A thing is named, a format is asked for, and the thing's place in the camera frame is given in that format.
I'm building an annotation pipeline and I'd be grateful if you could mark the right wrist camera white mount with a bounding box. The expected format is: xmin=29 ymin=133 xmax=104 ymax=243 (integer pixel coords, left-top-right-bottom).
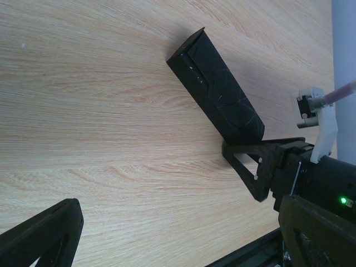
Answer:
xmin=290 ymin=87 xmax=339 ymax=164

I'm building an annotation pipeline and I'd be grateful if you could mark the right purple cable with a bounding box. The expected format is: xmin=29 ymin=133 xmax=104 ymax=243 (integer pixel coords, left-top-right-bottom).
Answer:
xmin=308 ymin=79 xmax=356 ymax=107

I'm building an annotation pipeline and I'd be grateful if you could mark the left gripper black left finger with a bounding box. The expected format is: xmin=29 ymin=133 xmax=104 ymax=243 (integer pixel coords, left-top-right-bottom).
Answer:
xmin=1 ymin=199 xmax=84 ymax=266

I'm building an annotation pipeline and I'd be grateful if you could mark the black sunglasses case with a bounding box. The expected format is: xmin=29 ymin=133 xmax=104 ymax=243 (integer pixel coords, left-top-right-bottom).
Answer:
xmin=166 ymin=28 xmax=265 ymax=145

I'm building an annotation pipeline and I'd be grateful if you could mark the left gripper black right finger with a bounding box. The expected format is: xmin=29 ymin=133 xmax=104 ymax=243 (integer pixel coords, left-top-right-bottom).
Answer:
xmin=278 ymin=196 xmax=355 ymax=266

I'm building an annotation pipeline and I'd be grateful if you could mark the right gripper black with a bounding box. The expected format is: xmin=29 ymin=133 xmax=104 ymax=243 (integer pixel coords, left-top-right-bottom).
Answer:
xmin=222 ymin=137 xmax=355 ymax=220

